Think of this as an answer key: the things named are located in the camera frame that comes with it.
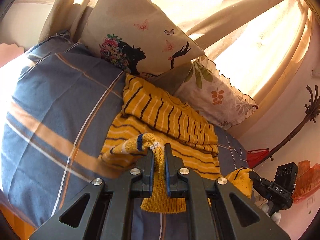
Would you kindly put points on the pink headboard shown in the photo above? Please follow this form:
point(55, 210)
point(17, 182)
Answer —
point(9, 52)

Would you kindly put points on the white leaf print pillow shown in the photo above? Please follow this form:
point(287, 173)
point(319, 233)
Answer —
point(212, 95)

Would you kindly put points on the orange leaf wall decoration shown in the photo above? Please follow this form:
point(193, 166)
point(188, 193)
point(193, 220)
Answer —
point(307, 181)

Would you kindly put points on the yellow striped knit sweater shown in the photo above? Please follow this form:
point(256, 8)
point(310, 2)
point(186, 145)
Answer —
point(149, 119)

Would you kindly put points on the red cloth bag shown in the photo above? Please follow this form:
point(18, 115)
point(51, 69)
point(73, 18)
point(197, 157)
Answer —
point(255, 157)

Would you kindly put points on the beige window curtain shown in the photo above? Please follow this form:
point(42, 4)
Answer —
point(259, 45)

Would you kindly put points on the blue plaid bed cover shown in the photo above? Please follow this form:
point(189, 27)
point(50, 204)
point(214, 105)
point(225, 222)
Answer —
point(59, 103)

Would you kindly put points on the beige woman print pillow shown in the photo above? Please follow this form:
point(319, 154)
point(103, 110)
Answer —
point(137, 36)

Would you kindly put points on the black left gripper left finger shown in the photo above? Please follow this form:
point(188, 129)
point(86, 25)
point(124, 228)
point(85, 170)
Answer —
point(102, 209)

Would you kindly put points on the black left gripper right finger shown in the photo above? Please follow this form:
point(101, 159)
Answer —
point(216, 209)

